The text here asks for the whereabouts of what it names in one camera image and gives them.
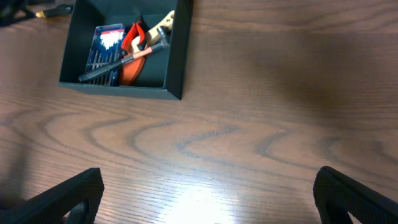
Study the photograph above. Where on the dark green open box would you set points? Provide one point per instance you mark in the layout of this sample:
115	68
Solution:
163	72

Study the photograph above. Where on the black yellow screwdriver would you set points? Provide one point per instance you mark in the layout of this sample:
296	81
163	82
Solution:
60	10

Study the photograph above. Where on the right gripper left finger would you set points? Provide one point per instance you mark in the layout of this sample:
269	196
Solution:
75	200

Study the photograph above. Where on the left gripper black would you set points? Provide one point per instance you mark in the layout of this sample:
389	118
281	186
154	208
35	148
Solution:
13	11

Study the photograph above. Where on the small claw hammer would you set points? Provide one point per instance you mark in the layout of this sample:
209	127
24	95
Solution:
99	72

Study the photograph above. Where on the blue precision screwdriver set case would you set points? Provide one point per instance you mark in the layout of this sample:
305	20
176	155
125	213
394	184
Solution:
105	49

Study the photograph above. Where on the orange scraper wooden handle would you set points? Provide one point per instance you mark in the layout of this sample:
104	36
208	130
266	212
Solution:
130	71

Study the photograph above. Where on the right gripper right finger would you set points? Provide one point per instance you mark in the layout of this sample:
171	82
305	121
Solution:
338	197

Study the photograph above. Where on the orange handled pliers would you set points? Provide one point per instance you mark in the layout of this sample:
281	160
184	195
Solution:
135	40

